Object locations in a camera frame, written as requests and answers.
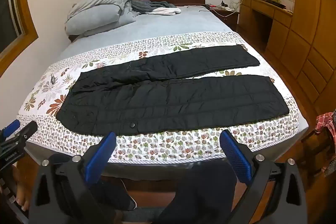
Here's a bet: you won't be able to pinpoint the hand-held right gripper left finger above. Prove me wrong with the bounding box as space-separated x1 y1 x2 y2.
28 132 117 224

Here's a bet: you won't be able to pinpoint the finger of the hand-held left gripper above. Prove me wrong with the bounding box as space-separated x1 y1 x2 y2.
0 121 39 147
0 119 21 139

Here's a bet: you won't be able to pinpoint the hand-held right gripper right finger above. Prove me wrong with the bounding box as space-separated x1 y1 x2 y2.
219 130 308 224

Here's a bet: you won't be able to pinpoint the black quilted pants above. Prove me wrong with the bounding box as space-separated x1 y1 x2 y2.
56 44 290 136

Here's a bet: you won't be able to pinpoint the person's left hand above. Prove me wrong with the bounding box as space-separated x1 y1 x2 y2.
12 167 30 212

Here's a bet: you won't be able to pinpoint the person's left leg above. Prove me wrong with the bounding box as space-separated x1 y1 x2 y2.
87 177 137 217

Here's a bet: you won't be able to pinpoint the person's leg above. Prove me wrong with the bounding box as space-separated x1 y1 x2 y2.
87 177 137 217
157 161 238 224

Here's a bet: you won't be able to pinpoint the person's right leg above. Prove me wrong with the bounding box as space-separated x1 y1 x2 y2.
157 161 238 224

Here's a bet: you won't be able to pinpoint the floral quilt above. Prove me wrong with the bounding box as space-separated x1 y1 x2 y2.
16 31 300 164

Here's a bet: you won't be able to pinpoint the wooden chair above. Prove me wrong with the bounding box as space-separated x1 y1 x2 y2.
301 124 336 180

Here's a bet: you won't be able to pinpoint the red checkered cloth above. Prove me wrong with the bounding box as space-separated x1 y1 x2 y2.
315 112 336 177

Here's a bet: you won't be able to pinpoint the wooden framed side window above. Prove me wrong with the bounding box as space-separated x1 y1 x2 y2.
0 0 38 75

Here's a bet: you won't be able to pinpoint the wooden nightstand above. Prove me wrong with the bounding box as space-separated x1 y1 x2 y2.
238 0 293 56
209 5 240 30

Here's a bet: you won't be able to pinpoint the grey folded duvet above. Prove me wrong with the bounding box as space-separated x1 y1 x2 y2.
65 0 137 38

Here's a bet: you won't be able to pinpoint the bed with grey sheet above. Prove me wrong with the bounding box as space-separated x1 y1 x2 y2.
16 5 309 178

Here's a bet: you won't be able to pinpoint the dark grey cloth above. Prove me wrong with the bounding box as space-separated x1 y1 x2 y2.
131 0 175 15

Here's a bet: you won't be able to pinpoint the white fleece cloth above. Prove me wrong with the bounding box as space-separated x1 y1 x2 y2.
151 7 182 16

